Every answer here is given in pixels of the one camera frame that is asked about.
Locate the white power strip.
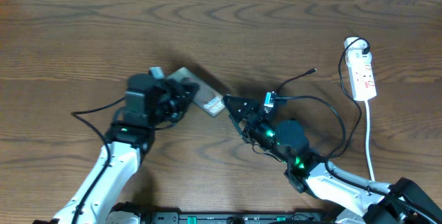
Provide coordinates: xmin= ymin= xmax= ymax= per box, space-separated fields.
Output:
xmin=344 ymin=37 xmax=377 ymax=102

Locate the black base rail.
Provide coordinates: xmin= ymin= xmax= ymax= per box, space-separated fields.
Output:
xmin=103 ymin=201 xmax=332 ymax=224

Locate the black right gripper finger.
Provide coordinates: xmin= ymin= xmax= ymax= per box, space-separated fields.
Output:
xmin=222 ymin=95 xmax=260 ymax=124
xmin=229 ymin=115 xmax=247 ymax=143

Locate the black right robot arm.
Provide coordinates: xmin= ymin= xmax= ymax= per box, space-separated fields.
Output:
xmin=222 ymin=93 xmax=441 ymax=223

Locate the white power strip cord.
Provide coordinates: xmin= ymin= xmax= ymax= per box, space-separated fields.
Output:
xmin=364 ymin=100 xmax=376 ymax=183

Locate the black USB charging cable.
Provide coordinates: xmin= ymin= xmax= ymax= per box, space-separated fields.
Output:
xmin=251 ymin=37 xmax=372 ymax=162

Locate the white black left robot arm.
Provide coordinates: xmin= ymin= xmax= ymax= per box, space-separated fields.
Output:
xmin=50 ymin=73 xmax=200 ymax=223

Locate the Galaxy S25 Ultra smartphone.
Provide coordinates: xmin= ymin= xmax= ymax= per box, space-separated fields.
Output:
xmin=167 ymin=67 xmax=224 ymax=117

